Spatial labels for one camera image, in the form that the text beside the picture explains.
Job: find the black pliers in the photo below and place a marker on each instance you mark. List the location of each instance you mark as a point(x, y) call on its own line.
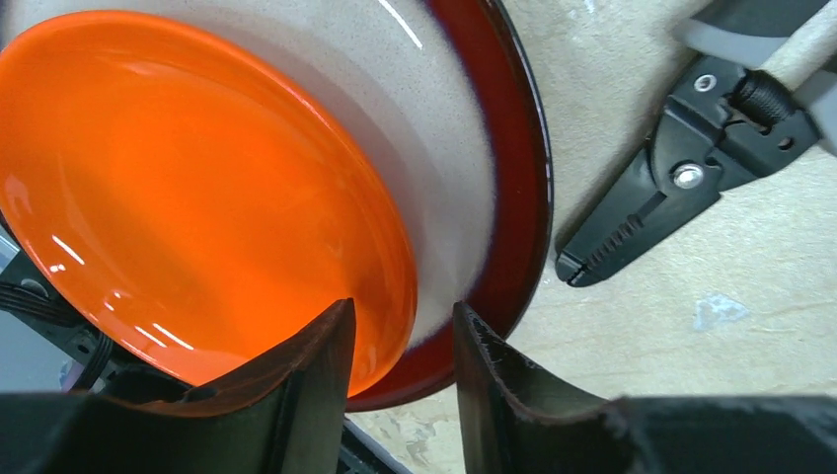
point(724, 123)

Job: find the orange plate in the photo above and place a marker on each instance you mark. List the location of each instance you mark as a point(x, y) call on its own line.
point(191, 201)

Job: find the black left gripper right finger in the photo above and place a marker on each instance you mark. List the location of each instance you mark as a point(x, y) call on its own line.
point(518, 417)

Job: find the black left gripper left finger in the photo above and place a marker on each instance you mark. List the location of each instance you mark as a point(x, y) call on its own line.
point(281, 412)

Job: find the dark red clear plate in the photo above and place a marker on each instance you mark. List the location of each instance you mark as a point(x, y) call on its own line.
point(441, 98)

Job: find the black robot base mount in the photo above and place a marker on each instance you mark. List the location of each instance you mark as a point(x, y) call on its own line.
point(104, 369)

